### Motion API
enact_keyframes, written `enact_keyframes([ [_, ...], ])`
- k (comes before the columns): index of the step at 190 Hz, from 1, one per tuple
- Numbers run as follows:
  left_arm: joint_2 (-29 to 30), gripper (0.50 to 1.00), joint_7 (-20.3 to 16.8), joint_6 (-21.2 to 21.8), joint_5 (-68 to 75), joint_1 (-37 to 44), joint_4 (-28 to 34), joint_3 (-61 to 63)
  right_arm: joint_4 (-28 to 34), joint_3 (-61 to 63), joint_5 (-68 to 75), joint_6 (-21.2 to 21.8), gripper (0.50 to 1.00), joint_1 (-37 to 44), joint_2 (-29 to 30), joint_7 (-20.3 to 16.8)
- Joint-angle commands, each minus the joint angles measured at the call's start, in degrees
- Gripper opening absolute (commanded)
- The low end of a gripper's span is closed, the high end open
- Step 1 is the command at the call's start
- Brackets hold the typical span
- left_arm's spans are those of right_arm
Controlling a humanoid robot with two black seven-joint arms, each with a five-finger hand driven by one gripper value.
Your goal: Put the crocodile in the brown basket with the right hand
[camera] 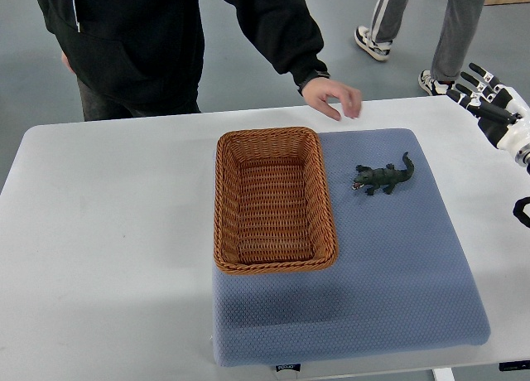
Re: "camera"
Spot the black cable loop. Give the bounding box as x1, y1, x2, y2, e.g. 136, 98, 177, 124
513, 197, 530, 229

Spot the person in grey trousers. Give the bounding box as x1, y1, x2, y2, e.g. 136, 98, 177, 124
369, 0, 491, 82

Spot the black hoodie sleeve forearm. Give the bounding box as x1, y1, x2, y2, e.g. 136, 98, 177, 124
224, 0, 330, 91

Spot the brown wicker basket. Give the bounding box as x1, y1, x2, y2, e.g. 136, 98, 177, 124
213, 127, 339, 275

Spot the person in black hoodie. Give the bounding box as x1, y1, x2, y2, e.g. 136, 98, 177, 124
31, 0, 331, 122

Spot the white black sneaker left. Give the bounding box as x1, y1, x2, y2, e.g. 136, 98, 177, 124
354, 26, 392, 62

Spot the white black sneaker right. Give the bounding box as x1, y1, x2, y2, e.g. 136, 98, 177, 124
418, 70, 455, 96

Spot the black table edge handle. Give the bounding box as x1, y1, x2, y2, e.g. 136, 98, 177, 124
499, 359, 530, 372

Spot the person's bare hand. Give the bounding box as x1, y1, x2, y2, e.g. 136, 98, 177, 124
301, 77, 362, 121

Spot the table control panel label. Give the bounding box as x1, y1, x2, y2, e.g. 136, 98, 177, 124
274, 364, 301, 374

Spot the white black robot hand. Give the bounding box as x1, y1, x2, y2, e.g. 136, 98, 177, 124
446, 63, 529, 169

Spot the dark green toy crocodile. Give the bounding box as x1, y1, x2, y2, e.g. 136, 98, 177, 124
352, 152, 415, 195

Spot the blue textured cushion mat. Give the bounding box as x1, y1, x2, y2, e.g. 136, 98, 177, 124
213, 128, 490, 366

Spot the white black sneaker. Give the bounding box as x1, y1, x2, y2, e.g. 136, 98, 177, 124
354, 26, 392, 62
418, 70, 455, 96

